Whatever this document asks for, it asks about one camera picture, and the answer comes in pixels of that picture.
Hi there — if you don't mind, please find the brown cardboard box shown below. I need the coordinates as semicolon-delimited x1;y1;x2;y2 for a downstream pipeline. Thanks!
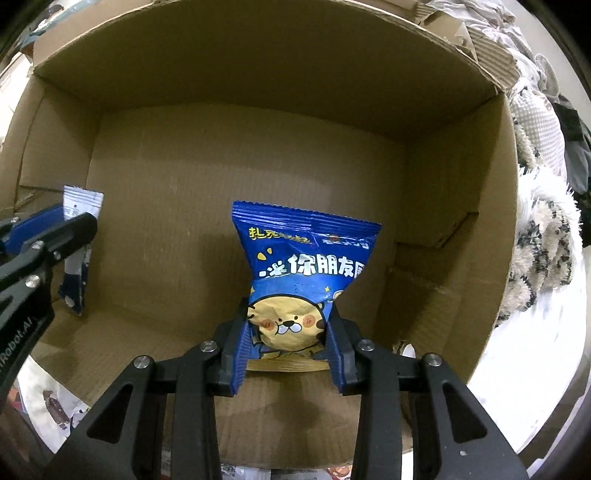
1;1;519;479

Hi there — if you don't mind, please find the fuzzy patterned blanket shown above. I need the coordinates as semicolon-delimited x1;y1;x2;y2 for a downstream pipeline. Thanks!
428;1;582;323

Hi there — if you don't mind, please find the white bed sheet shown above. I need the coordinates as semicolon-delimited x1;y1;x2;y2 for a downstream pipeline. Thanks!
466;248;591;407

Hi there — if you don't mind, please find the blue bear snack bag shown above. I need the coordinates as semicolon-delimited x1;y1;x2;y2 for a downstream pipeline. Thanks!
231;201;382;373

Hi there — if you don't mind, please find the white blue snack stick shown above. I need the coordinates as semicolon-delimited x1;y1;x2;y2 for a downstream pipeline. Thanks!
58;185;104;316

